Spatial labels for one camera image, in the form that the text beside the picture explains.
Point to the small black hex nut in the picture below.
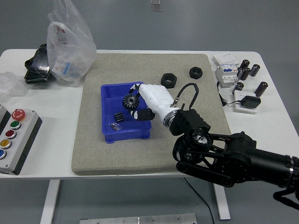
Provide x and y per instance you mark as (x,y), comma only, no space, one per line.
(195,72)

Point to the grey-brown felt mat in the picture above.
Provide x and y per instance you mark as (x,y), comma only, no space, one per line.
(116,158)

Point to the clear floor fixture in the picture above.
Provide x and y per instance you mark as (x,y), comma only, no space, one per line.
(156,5)

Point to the large black hex nut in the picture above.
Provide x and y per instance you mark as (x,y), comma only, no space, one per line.
(168,80)

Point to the small black gear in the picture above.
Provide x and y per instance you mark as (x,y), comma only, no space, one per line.
(118,116)

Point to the crumpled clear plastic wrap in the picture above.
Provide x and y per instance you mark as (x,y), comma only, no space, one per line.
(9,84)

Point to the black cylindrical capacitor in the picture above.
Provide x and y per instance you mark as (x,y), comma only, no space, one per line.
(245,74)
(245,63)
(239,72)
(238,86)
(255,70)
(261,88)

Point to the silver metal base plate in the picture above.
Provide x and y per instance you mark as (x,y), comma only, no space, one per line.
(137,219)

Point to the white circuit breaker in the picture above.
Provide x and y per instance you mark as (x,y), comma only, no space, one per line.
(225,75)

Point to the large black gear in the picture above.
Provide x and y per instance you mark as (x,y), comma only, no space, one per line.
(130,101)

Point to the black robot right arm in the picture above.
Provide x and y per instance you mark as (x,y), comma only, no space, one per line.
(233,158)

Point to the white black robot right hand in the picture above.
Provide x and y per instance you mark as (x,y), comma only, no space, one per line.
(156,98)

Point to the clear plastic bag with items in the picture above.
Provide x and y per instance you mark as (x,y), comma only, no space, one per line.
(70,46)

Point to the black power adapter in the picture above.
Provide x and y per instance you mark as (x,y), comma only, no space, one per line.
(251,102)

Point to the white table leg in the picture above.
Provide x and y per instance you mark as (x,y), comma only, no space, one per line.
(49,200)
(222,203)

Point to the blue plastic box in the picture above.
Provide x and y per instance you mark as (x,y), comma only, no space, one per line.
(112,102)

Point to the small clear bag of screws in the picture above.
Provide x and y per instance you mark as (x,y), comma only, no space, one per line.
(115,126)

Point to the grey push-button control box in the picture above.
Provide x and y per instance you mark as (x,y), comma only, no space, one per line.
(17,140)

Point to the white wall socket plate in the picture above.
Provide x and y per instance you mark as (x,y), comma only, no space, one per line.
(238,94)

